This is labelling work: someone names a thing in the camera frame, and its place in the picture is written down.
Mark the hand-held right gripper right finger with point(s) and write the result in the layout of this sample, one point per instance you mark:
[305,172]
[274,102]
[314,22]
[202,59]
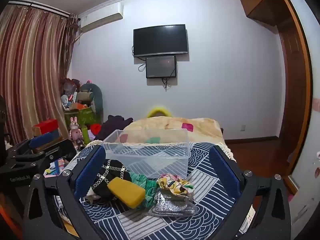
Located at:
[223,170]

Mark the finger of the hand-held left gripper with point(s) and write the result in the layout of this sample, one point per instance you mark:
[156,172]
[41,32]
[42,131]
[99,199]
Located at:
[62,150]
[45,138]

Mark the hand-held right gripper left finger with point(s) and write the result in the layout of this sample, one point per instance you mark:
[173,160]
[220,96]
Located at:
[90,172]

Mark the black studded cloth bag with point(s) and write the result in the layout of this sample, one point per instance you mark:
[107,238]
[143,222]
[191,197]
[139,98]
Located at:
[112,172]

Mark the yellow sponge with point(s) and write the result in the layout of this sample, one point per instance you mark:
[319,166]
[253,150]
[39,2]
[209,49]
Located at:
[127,192]

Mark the green scrunchie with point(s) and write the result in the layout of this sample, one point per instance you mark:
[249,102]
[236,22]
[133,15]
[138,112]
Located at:
[140,180]

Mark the floral scrunchie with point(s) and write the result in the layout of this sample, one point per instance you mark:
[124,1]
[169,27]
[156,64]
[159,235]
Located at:
[175,185]

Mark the silver glitter pouch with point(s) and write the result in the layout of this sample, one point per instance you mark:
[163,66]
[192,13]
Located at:
[172,205]

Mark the clear plastic storage box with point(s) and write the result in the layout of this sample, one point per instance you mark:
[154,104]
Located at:
[150,155]

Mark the red box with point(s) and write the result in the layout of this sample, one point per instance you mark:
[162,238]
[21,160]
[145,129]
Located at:
[45,126]

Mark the pink rabbit toy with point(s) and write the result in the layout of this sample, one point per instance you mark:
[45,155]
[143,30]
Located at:
[75,130]

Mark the green bottle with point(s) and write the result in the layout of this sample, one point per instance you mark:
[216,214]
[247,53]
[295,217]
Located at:
[86,136]

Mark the red cloth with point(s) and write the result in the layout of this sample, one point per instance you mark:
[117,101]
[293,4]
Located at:
[95,129]

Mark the orange box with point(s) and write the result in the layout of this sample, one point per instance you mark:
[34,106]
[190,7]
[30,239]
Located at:
[8,217]

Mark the dark purple garment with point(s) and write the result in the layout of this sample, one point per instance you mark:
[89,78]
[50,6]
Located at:
[112,127]

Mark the striped pink curtain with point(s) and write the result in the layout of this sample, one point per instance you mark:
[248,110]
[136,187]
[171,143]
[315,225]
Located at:
[30,75]

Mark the beige fleece blanket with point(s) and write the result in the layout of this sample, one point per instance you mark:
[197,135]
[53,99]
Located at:
[170,123]

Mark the blue patterned cloth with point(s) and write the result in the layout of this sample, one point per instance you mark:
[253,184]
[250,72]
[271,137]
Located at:
[162,226]

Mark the wooden door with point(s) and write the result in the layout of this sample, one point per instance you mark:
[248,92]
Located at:
[292,92]

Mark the curtain rod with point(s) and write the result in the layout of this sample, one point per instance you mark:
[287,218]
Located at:
[37,5]

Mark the white air conditioner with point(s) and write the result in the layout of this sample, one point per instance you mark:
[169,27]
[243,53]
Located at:
[100,15]

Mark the wooden overhead cabinet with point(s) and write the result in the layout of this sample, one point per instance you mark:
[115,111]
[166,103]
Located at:
[262,0]

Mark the white wall socket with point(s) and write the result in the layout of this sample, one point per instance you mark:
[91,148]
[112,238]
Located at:
[242,127]

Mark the small black wall monitor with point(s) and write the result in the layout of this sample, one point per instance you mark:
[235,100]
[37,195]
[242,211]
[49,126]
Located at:
[161,66]

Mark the black wall television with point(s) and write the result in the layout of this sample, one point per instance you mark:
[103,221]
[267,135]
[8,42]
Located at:
[160,40]

